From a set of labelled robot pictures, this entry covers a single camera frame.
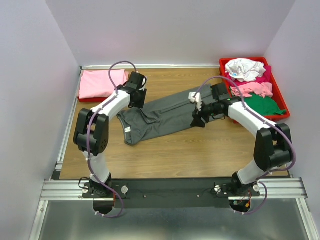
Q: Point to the folded pink t shirt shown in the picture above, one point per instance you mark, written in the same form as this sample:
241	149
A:
97	84

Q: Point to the green t shirt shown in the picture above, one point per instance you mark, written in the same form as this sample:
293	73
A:
264	106

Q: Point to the white t shirt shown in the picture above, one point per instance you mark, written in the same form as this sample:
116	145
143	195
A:
245	70

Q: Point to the light pink t shirt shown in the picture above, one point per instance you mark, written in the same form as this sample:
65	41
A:
246	90

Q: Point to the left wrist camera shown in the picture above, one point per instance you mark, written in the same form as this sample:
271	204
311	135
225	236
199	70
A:
144	82

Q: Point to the grey t shirt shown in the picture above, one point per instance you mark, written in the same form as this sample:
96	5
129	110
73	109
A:
161	117

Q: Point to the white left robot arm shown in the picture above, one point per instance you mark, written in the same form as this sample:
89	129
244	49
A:
92	127

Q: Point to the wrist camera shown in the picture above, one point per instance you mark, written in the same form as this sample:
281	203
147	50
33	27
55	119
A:
195	98
144	82

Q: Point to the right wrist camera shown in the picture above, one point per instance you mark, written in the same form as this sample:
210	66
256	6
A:
195	98

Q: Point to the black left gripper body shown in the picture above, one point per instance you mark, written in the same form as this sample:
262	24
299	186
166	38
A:
140	101

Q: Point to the red plastic bin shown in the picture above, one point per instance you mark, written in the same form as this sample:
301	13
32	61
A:
277	95

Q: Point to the magenta t shirt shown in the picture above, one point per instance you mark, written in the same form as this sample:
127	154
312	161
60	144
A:
265	78

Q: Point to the folded red t shirt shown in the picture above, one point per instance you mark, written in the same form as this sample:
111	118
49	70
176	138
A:
92	100

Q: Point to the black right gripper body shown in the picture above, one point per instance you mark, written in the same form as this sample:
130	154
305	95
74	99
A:
209	110

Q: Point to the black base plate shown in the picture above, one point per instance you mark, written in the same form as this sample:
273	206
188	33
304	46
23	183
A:
169	193

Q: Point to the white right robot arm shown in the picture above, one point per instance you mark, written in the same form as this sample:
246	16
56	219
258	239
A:
273	144

